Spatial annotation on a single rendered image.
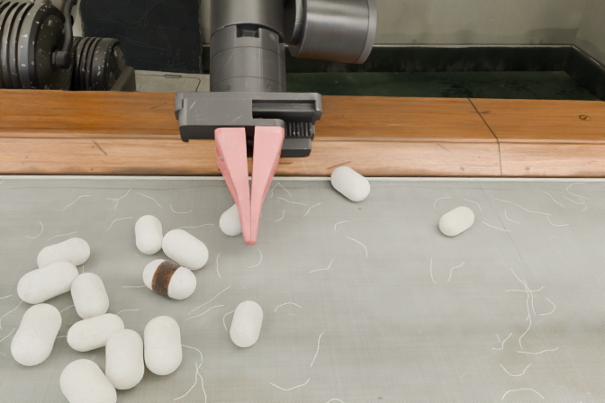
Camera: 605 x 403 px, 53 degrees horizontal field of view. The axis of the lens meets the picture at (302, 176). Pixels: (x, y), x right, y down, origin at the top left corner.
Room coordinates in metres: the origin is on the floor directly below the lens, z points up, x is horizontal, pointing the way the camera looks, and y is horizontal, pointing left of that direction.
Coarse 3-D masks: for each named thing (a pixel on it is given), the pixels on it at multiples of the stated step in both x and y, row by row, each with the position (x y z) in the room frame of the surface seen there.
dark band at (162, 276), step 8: (160, 264) 0.29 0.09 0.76; (168, 264) 0.29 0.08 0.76; (176, 264) 0.29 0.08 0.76; (160, 272) 0.28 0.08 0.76; (168, 272) 0.28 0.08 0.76; (152, 280) 0.28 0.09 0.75; (160, 280) 0.28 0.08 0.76; (168, 280) 0.28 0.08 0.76; (152, 288) 0.28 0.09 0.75; (160, 288) 0.28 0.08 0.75; (168, 296) 0.27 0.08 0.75
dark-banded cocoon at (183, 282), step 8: (152, 264) 0.29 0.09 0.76; (144, 272) 0.29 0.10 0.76; (152, 272) 0.28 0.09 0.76; (176, 272) 0.28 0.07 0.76; (184, 272) 0.28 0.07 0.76; (144, 280) 0.28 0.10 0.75; (176, 280) 0.28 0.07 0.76; (184, 280) 0.28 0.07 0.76; (192, 280) 0.28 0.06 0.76; (168, 288) 0.27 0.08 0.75; (176, 288) 0.27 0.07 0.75; (184, 288) 0.28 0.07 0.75; (192, 288) 0.28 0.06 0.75; (176, 296) 0.27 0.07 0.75; (184, 296) 0.27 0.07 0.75
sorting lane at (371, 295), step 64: (0, 192) 0.38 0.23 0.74; (64, 192) 0.39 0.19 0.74; (128, 192) 0.39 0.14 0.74; (192, 192) 0.40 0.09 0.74; (320, 192) 0.41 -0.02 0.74; (384, 192) 0.42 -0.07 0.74; (448, 192) 0.43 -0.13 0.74; (512, 192) 0.44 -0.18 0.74; (576, 192) 0.44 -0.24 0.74; (0, 256) 0.31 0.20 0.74; (128, 256) 0.32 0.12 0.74; (256, 256) 0.33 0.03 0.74; (320, 256) 0.33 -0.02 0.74; (384, 256) 0.34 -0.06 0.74; (448, 256) 0.34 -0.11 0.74; (512, 256) 0.35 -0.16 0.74; (576, 256) 0.35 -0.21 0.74; (0, 320) 0.25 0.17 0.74; (64, 320) 0.25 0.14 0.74; (128, 320) 0.26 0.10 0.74; (192, 320) 0.26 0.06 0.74; (320, 320) 0.27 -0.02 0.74; (384, 320) 0.27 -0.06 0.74; (448, 320) 0.28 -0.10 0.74; (512, 320) 0.28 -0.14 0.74; (576, 320) 0.29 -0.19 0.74; (0, 384) 0.21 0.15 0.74; (192, 384) 0.22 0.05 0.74; (256, 384) 0.22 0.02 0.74; (320, 384) 0.22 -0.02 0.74; (384, 384) 0.23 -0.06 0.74; (448, 384) 0.23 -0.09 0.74; (512, 384) 0.23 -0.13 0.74; (576, 384) 0.24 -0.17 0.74
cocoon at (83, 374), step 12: (84, 360) 0.21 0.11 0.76; (72, 372) 0.20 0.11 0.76; (84, 372) 0.20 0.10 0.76; (96, 372) 0.20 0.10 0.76; (60, 384) 0.20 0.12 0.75; (72, 384) 0.20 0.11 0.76; (84, 384) 0.19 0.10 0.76; (96, 384) 0.20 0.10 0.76; (108, 384) 0.20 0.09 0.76; (72, 396) 0.19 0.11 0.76; (84, 396) 0.19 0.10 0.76; (96, 396) 0.19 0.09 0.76; (108, 396) 0.19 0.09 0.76
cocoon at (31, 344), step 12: (36, 312) 0.24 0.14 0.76; (48, 312) 0.24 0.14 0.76; (24, 324) 0.23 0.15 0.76; (36, 324) 0.23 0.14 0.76; (48, 324) 0.23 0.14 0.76; (60, 324) 0.24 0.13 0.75; (24, 336) 0.22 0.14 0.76; (36, 336) 0.22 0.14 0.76; (48, 336) 0.23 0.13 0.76; (12, 348) 0.22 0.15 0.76; (24, 348) 0.22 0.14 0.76; (36, 348) 0.22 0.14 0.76; (48, 348) 0.22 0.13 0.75; (24, 360) 0.21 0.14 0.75; (36, 360) 0.22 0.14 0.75
